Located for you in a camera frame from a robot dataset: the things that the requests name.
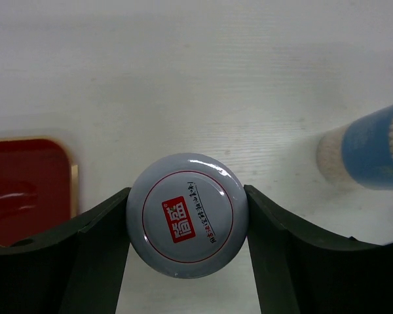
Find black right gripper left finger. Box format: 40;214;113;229
0;188;130;313

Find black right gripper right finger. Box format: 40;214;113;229
244;185;393;313

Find jar with grey lid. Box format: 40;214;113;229
126;153;249;279

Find tall bottle blue label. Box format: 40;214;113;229
316;105;393;190

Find red rectangular tray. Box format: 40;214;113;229
0;136;79;247

